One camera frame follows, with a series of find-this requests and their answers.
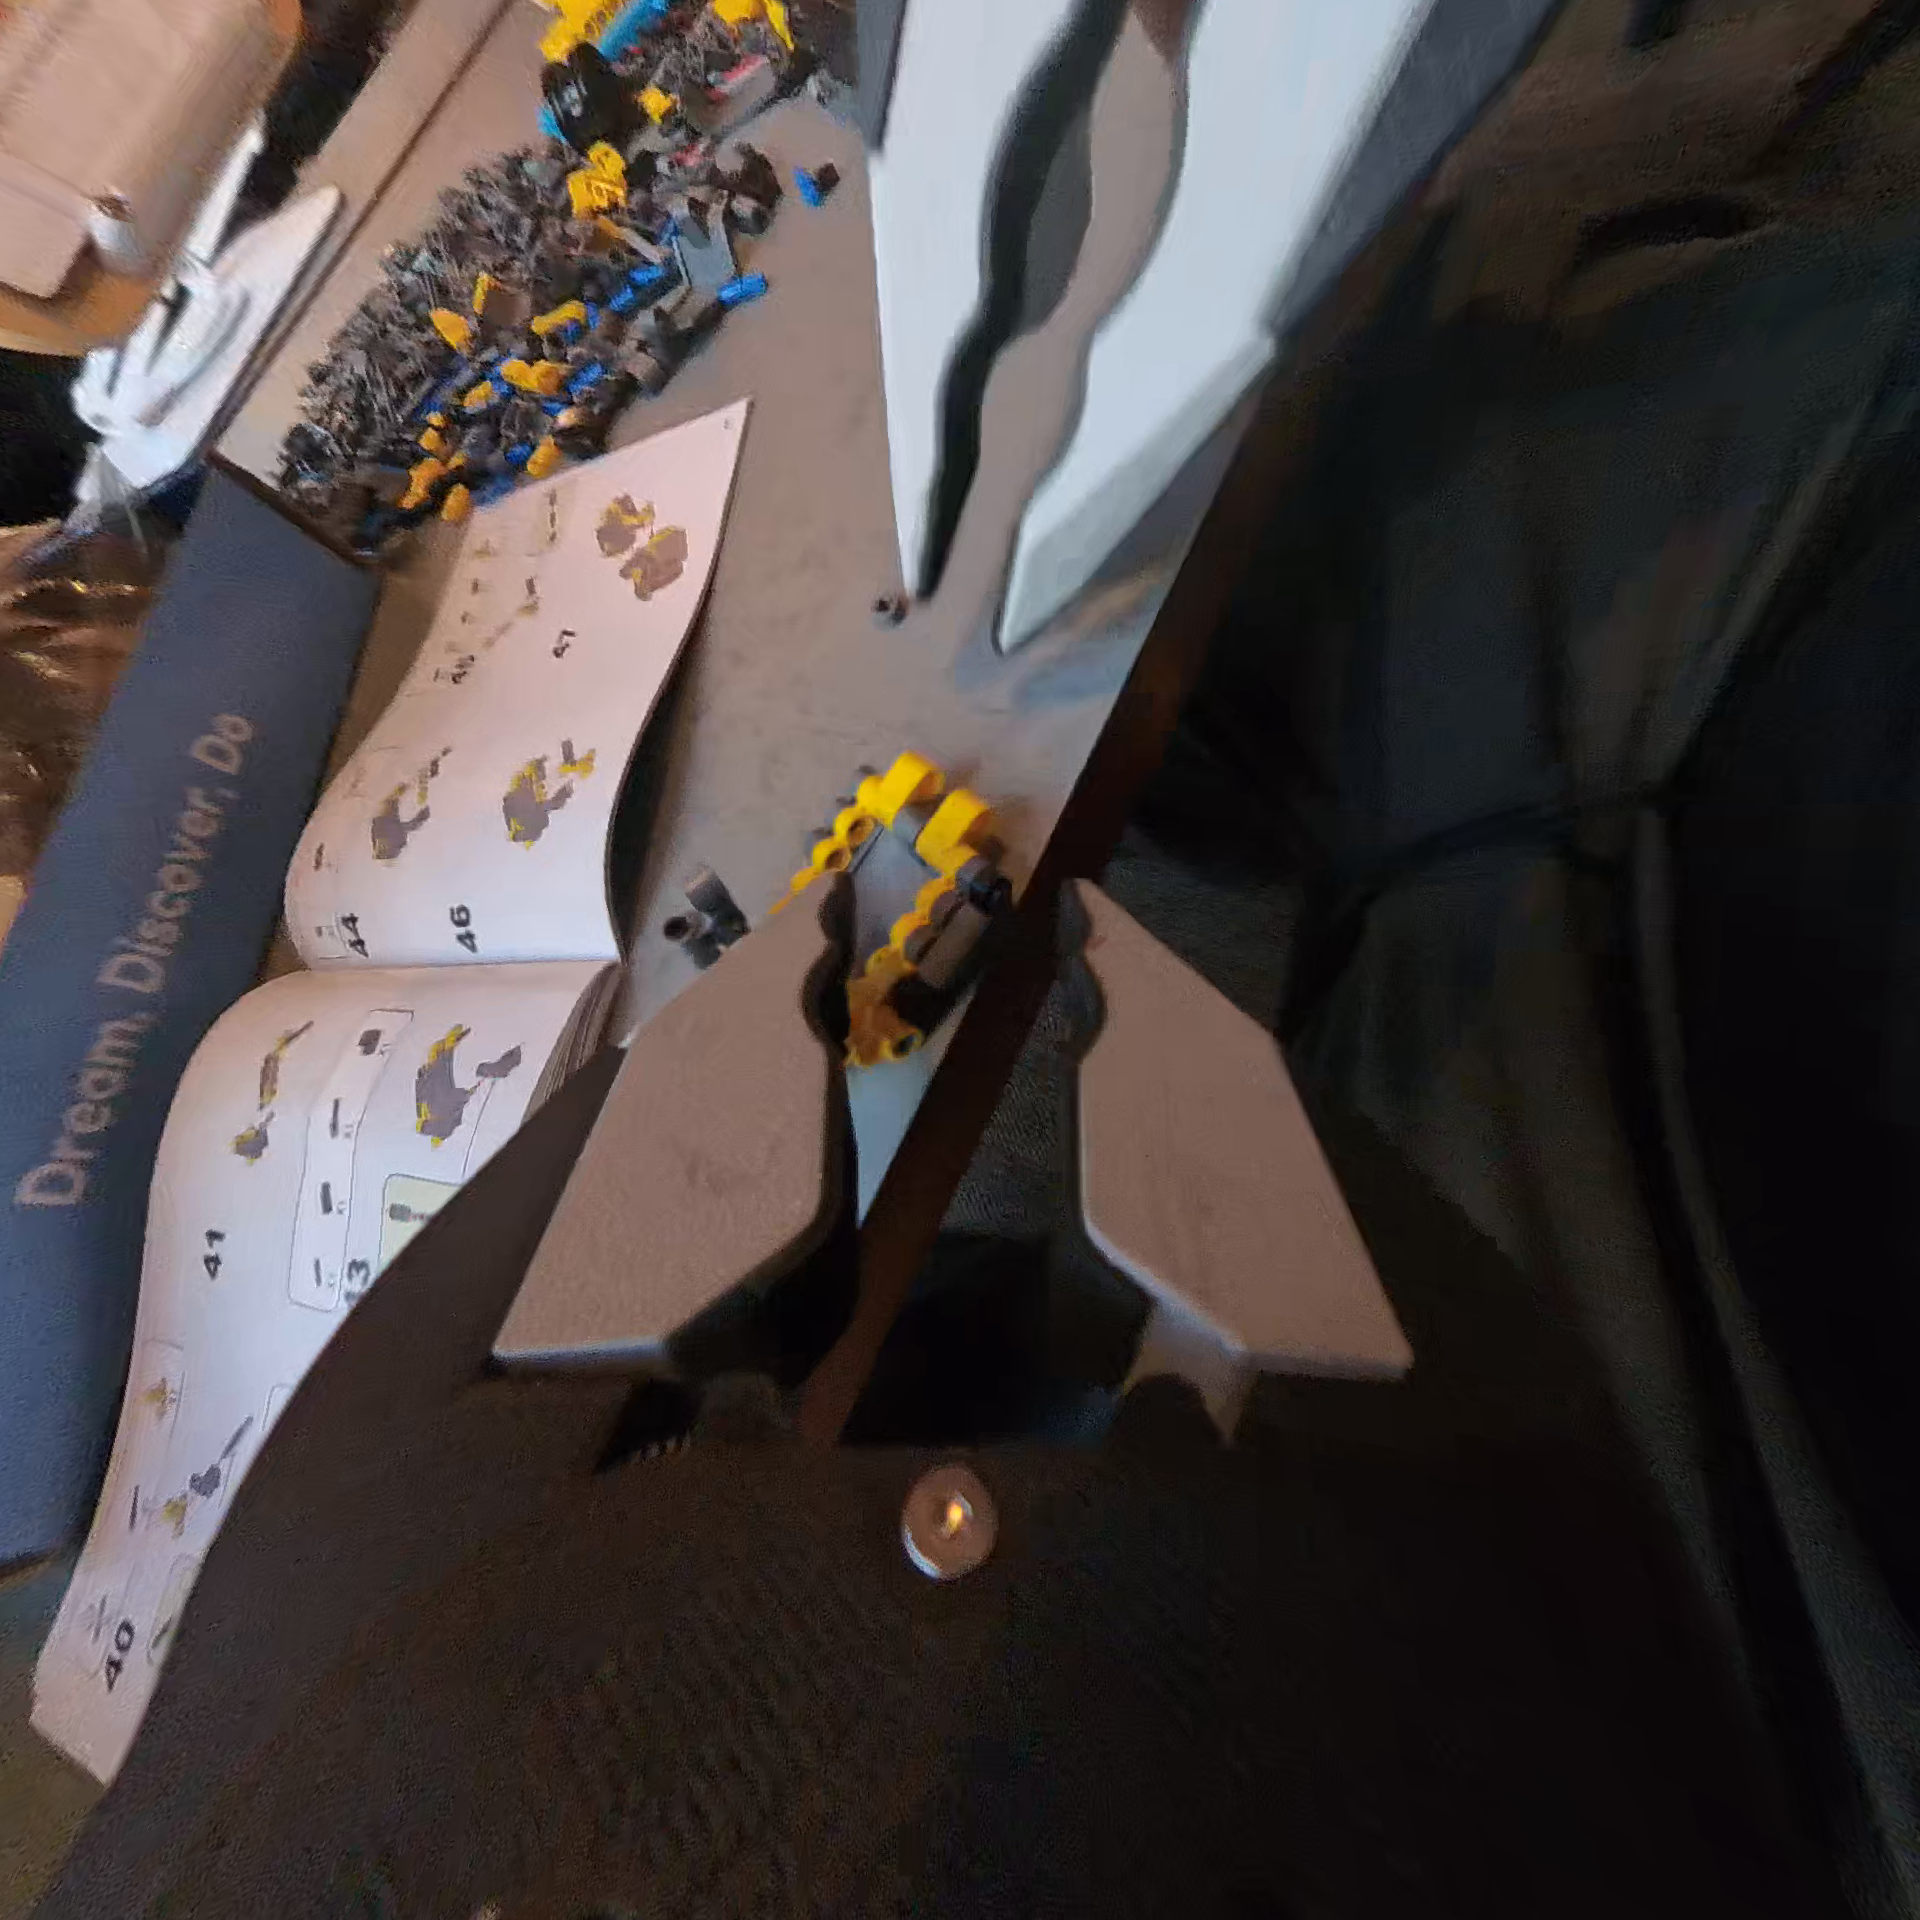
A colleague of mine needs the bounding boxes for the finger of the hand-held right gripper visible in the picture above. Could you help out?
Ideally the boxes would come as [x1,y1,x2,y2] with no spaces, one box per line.
[994,0,1441,653]
[866,0,1131,602]

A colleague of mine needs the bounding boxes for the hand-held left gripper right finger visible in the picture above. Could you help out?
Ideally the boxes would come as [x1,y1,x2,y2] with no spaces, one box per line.
[1058,875,1416,1437]

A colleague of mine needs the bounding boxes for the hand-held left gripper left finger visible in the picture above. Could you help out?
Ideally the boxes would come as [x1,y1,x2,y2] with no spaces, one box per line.
[493,873,862,1369]

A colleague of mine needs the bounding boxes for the yellow five-hole brick beam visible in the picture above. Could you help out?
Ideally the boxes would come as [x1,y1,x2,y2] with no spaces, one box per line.
[842,899,978,1070]
[787,749,996,901]

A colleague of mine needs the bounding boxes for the grey yellow brick assembly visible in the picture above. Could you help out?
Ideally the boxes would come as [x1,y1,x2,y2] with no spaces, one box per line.
[773,749,1015,1070]

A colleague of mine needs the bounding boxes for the grey brick connector piece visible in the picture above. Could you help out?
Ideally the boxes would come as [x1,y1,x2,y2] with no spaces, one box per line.
[666,862,752,969]

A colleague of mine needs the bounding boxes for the black round part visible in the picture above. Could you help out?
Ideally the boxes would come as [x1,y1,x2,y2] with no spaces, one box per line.
[540,43,641,143]

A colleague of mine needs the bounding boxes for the person's dark clothing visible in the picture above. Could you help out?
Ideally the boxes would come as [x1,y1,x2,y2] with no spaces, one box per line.
[930,0,1920,1920]

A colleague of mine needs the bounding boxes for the pile of loose brick pieces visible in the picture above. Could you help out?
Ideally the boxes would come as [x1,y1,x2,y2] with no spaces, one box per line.
[277,0,859,563]

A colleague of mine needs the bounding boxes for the open instruction booklet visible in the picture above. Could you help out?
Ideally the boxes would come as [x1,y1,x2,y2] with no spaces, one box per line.
[31,395,752,1787]

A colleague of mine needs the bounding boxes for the dark blue cardboard box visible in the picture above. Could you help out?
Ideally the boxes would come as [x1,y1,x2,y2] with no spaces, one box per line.
[0,463,384,1570]

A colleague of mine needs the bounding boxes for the white flat object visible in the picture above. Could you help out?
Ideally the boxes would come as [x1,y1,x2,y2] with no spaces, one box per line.
[66,125,351,489]

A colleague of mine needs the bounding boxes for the clear plastic bags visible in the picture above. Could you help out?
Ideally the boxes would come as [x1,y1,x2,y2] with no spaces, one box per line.
[0,515,175,917]

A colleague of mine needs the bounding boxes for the beige cardboard box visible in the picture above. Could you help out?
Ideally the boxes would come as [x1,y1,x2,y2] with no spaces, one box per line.
[0,0,310,362]

